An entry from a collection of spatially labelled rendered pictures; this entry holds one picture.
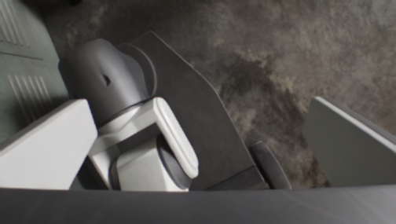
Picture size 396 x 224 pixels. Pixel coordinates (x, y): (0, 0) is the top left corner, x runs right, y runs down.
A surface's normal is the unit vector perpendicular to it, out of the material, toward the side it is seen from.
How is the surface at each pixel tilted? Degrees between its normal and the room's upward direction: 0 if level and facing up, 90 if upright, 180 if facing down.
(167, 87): 0
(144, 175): 36
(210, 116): 0
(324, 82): 0
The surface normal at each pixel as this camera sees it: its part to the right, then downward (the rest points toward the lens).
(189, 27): -0.02, 0.12
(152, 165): -0.30, -0.42
